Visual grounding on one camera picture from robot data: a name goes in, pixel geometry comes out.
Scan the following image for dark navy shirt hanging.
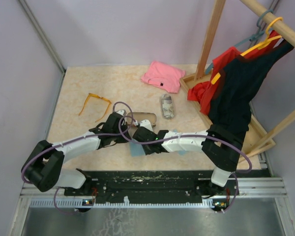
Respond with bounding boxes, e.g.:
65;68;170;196
208;40;294;142

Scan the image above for wooden clothes rack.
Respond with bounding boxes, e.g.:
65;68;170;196
179;0;295;157

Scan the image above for orange sunglasses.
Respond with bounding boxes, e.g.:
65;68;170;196
78;93;112;122

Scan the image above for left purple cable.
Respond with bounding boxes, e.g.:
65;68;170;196
21;101;138;216

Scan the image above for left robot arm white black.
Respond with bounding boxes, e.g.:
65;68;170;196
21;110;127;195

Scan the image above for teal hanger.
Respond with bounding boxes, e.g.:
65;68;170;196
206;9;273;74

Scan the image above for light blue cloth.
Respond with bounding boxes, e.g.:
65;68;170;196
128;129;187;157

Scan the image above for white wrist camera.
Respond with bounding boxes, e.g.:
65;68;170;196
117;110;127;116
138;119;153;131

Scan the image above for yellow hanger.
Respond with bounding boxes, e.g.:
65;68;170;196
206;17;283;85

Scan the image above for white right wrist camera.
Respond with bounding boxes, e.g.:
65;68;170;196
138;119;153;131

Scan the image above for map print glasses case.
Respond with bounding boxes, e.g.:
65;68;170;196
160;94;175;119

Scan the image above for folded pink shirt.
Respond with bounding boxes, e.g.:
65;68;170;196
141;61;185;93

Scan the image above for red shirt hanging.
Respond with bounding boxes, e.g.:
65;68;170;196
187;30;279;115

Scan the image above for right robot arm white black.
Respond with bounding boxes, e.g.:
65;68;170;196
133;124;243;195

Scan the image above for brown striped glasses case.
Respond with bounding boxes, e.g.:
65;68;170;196
126;112;157;127

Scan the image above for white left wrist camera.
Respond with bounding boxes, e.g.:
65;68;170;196
117;110;127;116

